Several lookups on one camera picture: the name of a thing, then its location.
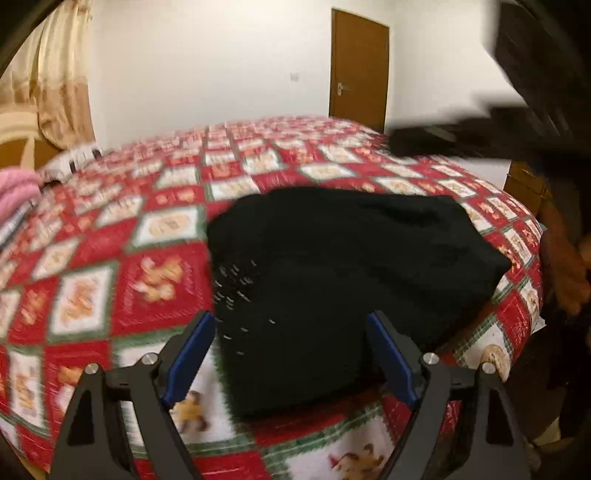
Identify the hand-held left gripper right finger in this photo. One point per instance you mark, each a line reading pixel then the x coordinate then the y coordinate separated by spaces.
pixel 392 360

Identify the cream floral curtain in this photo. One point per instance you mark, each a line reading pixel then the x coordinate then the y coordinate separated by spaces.
pixel 60 69

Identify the brown wooden door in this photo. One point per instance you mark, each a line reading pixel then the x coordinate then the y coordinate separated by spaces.
pixel 360 69

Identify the pink folded quilt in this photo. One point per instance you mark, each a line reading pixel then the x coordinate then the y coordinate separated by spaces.
pixel 16 189

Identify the white patterned pillow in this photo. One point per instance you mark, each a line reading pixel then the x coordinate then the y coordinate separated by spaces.
pixel 69 159

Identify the black pants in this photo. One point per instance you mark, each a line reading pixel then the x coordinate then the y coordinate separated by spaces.
pixel 346 277

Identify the pale patterned folded quilt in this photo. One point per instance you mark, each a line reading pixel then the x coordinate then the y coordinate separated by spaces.
pixel 14 226

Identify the wooden nightstand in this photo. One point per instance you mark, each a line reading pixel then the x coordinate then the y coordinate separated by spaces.
pixel 524 184

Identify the orange brown cloth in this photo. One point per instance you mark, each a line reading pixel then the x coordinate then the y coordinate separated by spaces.
pixel 565 267

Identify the cream wooden headboard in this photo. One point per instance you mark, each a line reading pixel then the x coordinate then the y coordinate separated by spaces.
pixel 18 147

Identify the red printed bed blanket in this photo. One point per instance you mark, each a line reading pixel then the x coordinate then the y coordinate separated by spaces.
pixel 138 277

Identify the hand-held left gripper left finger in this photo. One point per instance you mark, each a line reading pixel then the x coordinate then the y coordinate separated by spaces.
pixel 191 360

